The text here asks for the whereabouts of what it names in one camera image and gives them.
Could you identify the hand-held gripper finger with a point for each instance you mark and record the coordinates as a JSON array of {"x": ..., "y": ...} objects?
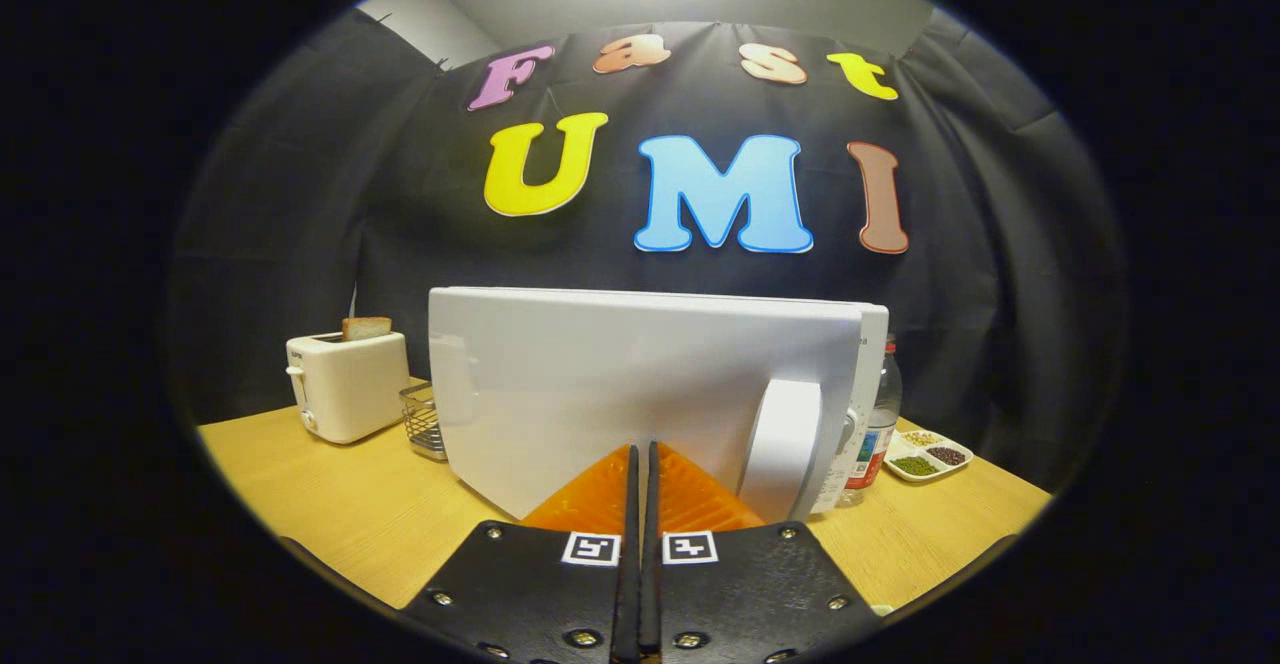
[
  {"x": 630, "y": 594},
  {"x": 650, "y": 594}
]

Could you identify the white divided dish of beans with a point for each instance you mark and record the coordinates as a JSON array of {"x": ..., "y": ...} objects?
[{"x": 928, "y": 456}]

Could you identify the clear bottle with red label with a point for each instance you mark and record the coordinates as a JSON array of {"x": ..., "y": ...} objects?
[{"x": 880, "y": 424}]

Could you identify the white microwave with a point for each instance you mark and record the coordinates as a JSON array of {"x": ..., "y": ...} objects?
[{"x": 600, "y": 384}]

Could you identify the white toaster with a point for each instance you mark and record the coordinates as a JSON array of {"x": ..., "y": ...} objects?
[{"x": 350, "y": 389}]

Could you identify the toast slice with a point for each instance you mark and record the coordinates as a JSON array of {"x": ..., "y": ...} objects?
[{"x": 367, "y": 328}]

